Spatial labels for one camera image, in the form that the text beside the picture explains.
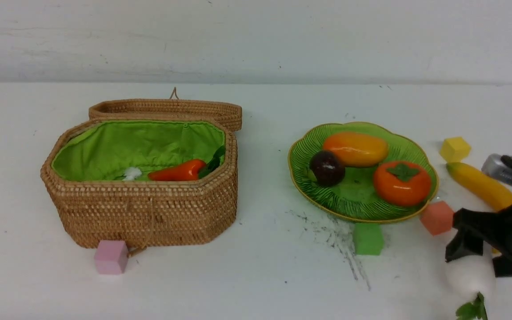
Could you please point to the white radish with leaves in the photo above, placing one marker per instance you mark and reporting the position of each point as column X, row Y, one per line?
column 473, row 279

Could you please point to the orange plastic persimmon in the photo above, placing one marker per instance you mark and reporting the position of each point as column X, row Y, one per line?
column 402, row 183

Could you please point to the orange yellow plastic mango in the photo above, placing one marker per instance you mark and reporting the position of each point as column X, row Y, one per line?
column 357, row 149

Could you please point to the dark purple plastic mangosteen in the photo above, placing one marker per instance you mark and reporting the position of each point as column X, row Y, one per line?
column 325, row 169

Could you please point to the orange plastic carrot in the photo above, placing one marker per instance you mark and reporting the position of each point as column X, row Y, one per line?
column 191, row 170

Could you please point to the salmon foam cube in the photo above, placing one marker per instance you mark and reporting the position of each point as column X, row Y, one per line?
column 437, row 218

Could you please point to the yellow plastic banana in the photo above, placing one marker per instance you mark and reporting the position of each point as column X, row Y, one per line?
column 490, row 191

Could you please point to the green foam cube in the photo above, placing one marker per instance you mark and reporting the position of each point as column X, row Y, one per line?
column 368, row 239

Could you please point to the yellow foam cube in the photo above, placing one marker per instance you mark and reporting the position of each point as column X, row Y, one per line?
column 454, row 149

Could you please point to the green glass scalloped plate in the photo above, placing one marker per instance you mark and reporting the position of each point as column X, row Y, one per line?
column 355, row 199

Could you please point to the pink foam cube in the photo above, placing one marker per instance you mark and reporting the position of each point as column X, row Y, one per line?
column 111, row 257

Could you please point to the woven rattan basket green lining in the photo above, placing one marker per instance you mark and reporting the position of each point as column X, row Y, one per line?
column 97, row 173

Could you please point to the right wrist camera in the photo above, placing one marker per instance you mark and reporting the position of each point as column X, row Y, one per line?
column 509, row 173

